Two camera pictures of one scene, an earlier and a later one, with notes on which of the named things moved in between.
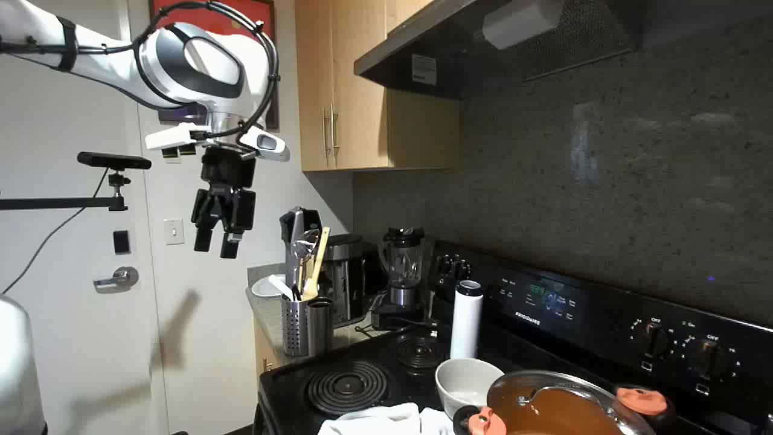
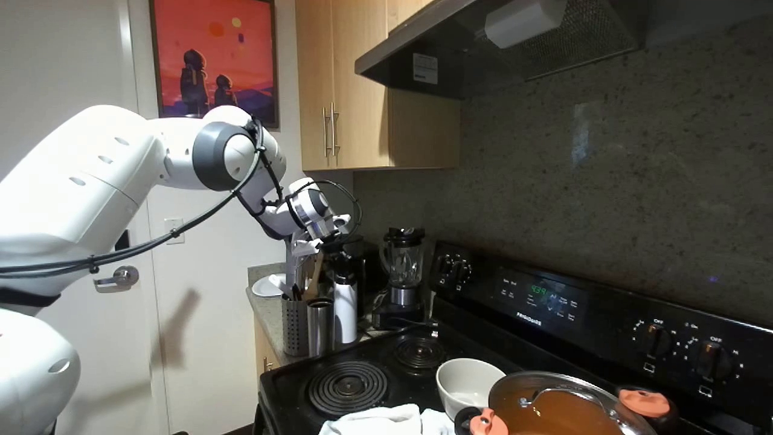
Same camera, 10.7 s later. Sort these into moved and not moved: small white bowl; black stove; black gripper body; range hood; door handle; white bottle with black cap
Moved: white bottle with black cap; black gripper body
Not moved: range hood; door handle; black stove; small white bowl
